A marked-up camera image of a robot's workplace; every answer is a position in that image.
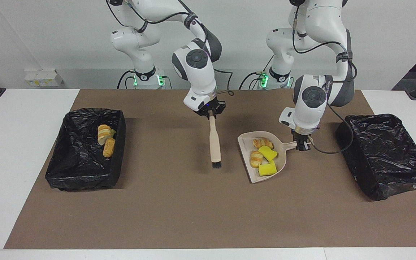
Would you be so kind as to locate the pale torn bread piece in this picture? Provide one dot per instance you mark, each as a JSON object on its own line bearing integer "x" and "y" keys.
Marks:
{"x": 104, "y": 133}

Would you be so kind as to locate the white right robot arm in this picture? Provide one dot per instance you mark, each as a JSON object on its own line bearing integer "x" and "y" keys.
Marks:
{"x": 199, "y": 76}

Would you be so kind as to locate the pale cracker piece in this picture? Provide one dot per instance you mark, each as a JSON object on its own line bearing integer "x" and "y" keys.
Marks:
{"x": 262, "y": 143}

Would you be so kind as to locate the beige hand brush black bristles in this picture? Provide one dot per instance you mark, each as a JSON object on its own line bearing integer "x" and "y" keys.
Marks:
{"x": 215, "y": 144}

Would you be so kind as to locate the white wall power strip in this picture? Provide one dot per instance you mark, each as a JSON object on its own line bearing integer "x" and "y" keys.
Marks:
{"x": 43, "y": 78}

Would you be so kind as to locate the brown oval bread roll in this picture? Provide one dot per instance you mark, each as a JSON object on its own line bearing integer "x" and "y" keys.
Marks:
{"x": 108, "y": 148}

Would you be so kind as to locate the striped croissant piece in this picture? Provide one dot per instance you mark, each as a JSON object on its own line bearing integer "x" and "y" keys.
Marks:
{"x": 255, "y": 159}

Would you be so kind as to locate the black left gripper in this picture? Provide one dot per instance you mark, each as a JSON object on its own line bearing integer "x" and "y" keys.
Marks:
{"x": 303, "y": 134}

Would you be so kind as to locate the beige plastic dustpan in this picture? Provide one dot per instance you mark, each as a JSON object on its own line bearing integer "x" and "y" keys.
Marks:
{"x": 247, "y": 144}

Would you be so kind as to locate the large brown table mat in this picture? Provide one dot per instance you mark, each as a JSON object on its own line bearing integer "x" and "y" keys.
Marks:
{"x": 179, "y": 216}

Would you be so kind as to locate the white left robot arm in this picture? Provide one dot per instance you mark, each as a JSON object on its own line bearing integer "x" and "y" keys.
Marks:
{"x": 312, "y": 104}

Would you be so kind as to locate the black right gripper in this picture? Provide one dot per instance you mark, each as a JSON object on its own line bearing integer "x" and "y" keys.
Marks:
{"x": 209, "y": 108}

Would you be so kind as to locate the bin lined with black bag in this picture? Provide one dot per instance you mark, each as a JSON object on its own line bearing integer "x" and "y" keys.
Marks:
{"x": 385, "y": 155}
{"x": 78, "y": 162}

